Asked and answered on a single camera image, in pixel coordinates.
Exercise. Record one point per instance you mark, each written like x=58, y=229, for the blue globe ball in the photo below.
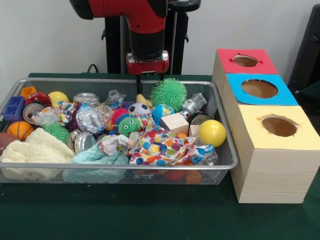
x=162, y=112

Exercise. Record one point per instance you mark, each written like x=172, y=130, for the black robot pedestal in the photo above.
x=113, y=50

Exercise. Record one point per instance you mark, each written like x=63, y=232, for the pale yellow plush toy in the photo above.
x=143, y=100

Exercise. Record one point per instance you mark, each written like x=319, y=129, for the wooden cube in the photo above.
x=175, y=123

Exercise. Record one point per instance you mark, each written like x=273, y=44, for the green-headed spiky caterpillar toy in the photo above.
x=128, y=126

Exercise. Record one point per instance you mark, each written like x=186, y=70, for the wooden box with three holes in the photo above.
x=272, y=175

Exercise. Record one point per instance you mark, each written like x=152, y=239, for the polka dot cloth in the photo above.
x=160, y=145

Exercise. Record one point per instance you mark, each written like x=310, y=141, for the dark green tablecloth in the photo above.
x=125, y=212

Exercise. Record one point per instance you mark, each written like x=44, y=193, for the large yellow ball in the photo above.
x=212, y=133

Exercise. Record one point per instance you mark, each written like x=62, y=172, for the small orange basketball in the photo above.
x=20, y=130

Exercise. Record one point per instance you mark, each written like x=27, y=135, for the large green spiky ball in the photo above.
x=168, y=95

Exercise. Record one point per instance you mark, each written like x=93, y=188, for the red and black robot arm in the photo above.
x=147, y=42

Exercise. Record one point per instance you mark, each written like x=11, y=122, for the purple plastic block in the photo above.
x=13, y=108

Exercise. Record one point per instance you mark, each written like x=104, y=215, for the cream knitted cloth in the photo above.
x=37, y=150

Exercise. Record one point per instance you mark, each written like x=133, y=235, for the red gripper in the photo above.
x=147, y=67

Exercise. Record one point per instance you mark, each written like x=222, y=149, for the green-covered side table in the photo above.
x=312, y=91

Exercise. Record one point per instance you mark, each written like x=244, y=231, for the silver mesh bin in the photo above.
x=75, y=86

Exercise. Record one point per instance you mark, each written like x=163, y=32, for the small soccer ball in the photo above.
x=140, y=108

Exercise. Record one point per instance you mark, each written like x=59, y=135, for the black stand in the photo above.
x=307, y=50

